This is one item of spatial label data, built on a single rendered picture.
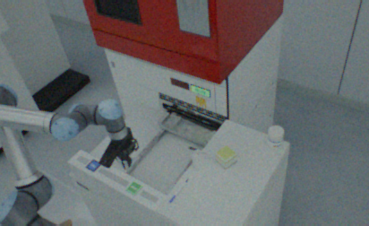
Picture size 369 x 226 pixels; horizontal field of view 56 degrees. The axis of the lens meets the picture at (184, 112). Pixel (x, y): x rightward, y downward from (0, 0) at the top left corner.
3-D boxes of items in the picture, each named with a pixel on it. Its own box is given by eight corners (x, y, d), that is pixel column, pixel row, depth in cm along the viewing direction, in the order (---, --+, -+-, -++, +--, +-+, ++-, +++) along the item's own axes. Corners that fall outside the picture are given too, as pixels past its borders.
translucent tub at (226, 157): (227, 153, 165) (227, 143, 161) (237, 162, 161) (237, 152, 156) (214, 161, 163) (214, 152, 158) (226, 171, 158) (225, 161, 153)
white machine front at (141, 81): (120, 91, 231) (105, 39, 204) (229, 134, 193) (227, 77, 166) (117, 94, 230) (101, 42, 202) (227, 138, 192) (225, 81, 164)
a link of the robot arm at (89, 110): (61, 109, 123) (90, 110, 120) (77, 100, 133) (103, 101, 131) (64, 130, 125) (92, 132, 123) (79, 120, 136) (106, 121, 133)
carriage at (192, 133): (165, 117, 204) (164, 114, 202) (219, 139, 187) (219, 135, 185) (157, 126, 200) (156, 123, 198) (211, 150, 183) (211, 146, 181)
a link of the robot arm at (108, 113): (99, 96, 127) (122, 97, 126) (107, 117, 135) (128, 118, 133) (91, 111, 122) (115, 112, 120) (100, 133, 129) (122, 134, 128)
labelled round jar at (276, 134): (270, 136, 170) (271, 123, 163) (284, 142, 167) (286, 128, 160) (264, 146, 166) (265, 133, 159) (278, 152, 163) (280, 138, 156)
